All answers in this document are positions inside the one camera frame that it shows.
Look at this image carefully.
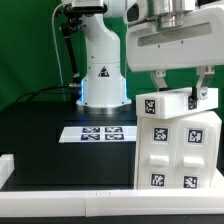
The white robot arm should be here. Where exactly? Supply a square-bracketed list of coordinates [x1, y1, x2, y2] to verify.
[62, 0, 224, 113]

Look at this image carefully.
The white cabinet door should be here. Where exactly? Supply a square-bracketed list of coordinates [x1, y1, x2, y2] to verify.
[175, 116, 216, 189]
[138, 119, 178, 189]

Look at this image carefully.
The white cable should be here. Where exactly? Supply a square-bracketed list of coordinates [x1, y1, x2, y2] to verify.
[51, 2, 68, 101]

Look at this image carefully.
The white cabinet top block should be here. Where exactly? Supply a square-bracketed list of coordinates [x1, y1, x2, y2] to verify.
[136, 87, 218, 119]

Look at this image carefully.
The black cable on table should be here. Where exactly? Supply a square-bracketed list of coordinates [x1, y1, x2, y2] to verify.
[15, 83, 82, 103]

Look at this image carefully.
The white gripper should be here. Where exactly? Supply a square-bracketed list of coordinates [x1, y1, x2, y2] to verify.
[126, 4, 224, 101]

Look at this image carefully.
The white U-shaped fence frame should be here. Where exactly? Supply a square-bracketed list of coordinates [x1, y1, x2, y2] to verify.
[0, 154, 224, 217]

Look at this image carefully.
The white cabinet body box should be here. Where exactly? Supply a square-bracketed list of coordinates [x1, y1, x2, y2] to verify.
[134, 111, 222, 189]

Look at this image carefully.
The white marker base plate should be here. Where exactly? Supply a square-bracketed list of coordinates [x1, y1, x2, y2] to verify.
[59, 126, 137, 143]

